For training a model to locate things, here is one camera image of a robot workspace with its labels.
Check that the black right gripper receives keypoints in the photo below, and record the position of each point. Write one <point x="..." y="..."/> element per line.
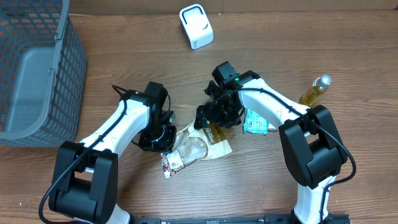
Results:
<point x="213" y="109"/>

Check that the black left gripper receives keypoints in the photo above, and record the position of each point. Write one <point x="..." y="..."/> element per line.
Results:
<point x="162" y="144"/>

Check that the small white brown wrapper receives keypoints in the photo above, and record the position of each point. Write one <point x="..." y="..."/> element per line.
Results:
<point x="172" y="163"/>

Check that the teal wipes packet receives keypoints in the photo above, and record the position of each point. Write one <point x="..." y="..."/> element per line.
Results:
<point x="254" y="123"/>

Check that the brown snack pouch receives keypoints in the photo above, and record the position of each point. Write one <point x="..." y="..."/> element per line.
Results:
<point x="201" y="144"/>

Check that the yellow liquid bottle grey cap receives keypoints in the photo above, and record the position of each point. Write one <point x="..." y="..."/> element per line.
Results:
<point x="318" y="87"/>

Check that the teal tissue pack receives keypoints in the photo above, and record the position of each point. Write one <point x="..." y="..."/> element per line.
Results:
<point x="270" y="127"/>

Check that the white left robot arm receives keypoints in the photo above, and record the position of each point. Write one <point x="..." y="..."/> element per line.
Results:
<point x="85" y="177"/>

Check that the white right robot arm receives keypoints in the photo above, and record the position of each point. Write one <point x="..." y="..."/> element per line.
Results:
<point x="311" y="144"/>

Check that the white barcode scanner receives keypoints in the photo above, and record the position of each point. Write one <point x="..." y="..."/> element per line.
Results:
<point x="196" y="26"/>

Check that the dark grey plastic basket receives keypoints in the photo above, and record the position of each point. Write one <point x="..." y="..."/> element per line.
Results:
<point x="43" y="70"/>

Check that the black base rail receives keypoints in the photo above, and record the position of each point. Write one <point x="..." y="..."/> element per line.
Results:
<point x="205" y="220"/>

